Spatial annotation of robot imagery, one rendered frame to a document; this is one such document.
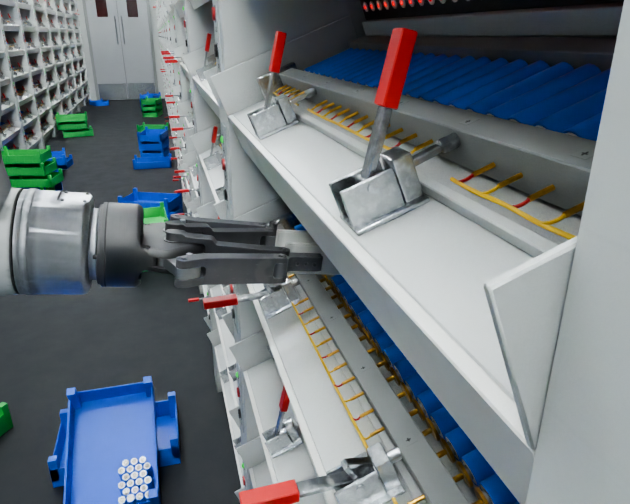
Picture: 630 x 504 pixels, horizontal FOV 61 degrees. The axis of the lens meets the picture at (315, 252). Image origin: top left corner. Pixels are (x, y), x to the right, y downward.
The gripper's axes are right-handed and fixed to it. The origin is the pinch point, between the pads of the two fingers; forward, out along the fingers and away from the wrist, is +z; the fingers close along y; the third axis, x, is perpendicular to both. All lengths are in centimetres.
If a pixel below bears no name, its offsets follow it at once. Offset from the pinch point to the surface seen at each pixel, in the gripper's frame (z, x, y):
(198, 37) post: -5, -19, 91
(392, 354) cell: 2.5, 2.8, -14.9
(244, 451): 0.6, 42.5, 21.0
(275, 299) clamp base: -2.8, 6.3, 2.1
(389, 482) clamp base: -1.3, 6.2, -24.4
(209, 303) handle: -9.6, 7.1, 2.6
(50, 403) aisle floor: -40, 88, 100
